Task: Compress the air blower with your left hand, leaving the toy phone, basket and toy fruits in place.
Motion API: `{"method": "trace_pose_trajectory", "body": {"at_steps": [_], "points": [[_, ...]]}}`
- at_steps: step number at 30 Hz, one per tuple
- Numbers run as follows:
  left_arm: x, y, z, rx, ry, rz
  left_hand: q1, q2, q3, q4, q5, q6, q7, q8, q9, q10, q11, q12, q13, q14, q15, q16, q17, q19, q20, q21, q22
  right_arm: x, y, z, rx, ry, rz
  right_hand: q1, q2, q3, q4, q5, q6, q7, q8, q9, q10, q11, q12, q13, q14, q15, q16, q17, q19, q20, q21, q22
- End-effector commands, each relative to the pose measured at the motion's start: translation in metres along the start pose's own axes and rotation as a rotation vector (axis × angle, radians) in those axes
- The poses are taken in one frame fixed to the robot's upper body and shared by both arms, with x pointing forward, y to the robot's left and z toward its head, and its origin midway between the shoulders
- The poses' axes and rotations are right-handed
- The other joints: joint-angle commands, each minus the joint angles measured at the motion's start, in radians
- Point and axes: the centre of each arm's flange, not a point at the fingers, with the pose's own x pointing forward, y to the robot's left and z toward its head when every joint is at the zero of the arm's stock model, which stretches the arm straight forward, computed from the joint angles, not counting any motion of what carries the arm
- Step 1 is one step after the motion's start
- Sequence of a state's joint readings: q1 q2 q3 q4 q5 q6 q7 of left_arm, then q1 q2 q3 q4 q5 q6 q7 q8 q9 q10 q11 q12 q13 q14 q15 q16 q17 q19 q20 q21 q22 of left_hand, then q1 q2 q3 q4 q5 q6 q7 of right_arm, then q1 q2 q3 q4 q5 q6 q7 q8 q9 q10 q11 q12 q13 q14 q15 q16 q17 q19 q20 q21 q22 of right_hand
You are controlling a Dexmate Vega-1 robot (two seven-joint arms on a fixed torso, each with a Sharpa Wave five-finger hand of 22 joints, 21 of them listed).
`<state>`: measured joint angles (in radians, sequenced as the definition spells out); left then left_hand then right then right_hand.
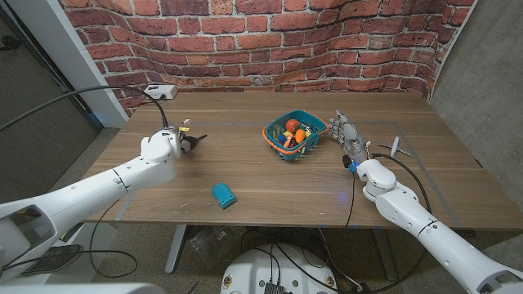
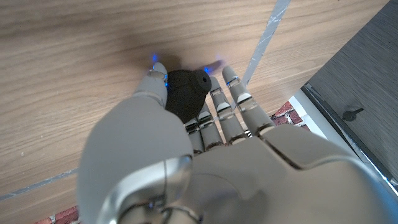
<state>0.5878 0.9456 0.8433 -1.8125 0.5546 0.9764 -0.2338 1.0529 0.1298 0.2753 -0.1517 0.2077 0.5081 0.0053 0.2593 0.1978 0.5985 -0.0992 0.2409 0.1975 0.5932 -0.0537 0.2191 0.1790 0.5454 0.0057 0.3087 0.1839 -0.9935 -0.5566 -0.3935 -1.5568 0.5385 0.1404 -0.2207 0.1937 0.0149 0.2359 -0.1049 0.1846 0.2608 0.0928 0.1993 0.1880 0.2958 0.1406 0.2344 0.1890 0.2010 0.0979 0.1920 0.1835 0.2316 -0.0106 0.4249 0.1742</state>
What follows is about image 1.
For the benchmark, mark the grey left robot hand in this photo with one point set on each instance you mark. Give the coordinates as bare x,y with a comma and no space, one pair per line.
186,145

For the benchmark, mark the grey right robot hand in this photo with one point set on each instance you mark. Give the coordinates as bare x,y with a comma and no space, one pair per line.
349,136

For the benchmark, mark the black rubber air blower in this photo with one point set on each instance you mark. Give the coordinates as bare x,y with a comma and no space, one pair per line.
198,141

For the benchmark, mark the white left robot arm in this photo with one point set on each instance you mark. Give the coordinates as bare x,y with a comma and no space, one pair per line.
81,196

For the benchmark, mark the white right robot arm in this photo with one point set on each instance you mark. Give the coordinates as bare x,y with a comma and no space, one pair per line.
429,228

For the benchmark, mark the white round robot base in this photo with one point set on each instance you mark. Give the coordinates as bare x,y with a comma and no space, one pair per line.
253,269

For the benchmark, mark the teal basket with orange rim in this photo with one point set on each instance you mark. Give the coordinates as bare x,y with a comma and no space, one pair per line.
316,136

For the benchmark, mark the white toy airplane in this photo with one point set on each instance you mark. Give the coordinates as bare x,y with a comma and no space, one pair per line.
394,147

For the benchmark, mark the orange toy fruit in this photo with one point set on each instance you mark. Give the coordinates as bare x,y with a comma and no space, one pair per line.
300,136

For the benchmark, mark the red round toy fruit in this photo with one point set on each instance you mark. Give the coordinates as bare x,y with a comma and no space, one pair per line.
291,125

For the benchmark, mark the teal toy phone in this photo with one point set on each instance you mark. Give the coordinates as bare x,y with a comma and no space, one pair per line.
223,195

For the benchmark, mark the blue toy block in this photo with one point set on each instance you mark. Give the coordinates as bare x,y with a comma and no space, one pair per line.
282,139

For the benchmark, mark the white power socket box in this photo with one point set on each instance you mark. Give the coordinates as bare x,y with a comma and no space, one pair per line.
159,91

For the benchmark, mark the clear plastic bag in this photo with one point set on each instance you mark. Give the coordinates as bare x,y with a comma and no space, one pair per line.
212,241

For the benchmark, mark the white table leg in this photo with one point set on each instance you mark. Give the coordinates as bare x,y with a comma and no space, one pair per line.
175,249

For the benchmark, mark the grey table leg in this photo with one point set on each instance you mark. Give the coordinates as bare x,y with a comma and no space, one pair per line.
384,253

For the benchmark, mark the red brick print backdrop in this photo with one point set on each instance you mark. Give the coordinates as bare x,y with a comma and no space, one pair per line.
261,41

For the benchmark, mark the white robot torso edge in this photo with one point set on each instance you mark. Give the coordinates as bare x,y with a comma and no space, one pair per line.
81,289

